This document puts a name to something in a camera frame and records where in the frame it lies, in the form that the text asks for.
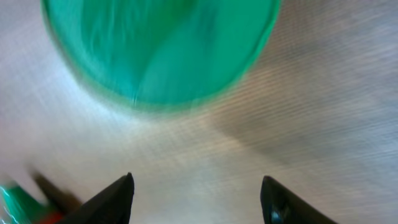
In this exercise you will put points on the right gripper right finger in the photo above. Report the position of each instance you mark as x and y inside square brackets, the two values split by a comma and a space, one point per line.
[281, 206]

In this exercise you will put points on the white jar green lid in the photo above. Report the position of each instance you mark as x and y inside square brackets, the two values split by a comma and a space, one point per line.
[159, 55]

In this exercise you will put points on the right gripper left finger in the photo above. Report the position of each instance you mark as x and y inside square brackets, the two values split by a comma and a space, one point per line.
[111, 206]

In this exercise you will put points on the green glove package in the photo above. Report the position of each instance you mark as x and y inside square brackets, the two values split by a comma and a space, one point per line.
[17, 206]

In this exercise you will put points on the red tube package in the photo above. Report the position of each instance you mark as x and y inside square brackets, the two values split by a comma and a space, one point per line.
[50, 218]

